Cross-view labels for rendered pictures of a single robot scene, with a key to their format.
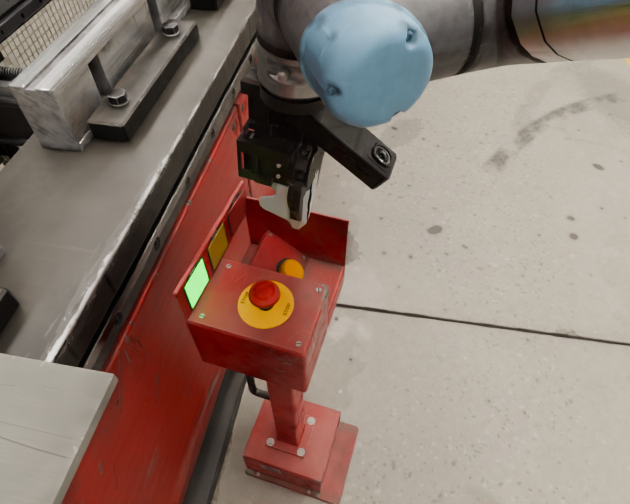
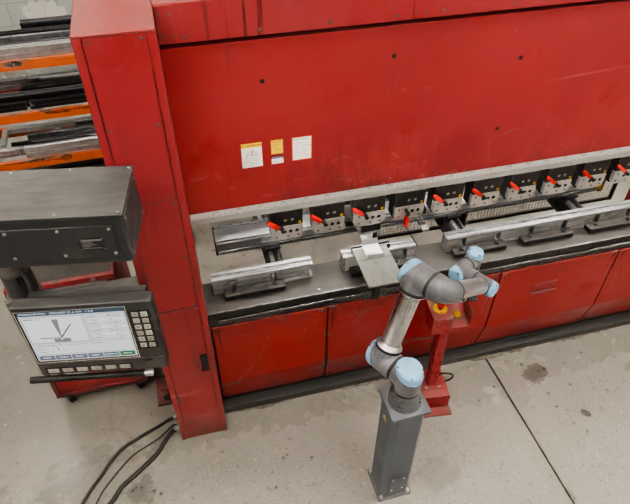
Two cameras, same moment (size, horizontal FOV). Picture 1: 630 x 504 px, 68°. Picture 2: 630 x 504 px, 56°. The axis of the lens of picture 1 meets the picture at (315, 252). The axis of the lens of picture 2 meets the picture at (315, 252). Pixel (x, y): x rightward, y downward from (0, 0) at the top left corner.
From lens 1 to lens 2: 2.55 m
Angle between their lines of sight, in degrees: 43
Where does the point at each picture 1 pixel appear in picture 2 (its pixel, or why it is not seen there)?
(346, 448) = (440, 412)
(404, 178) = (611, 385)
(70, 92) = (452, 241)
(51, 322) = not seen: hidden behind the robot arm
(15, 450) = (391, 277)
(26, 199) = (426, 252)
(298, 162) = not seen: hidden behind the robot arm
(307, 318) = (442, 317)
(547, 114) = not seen: outside the picture
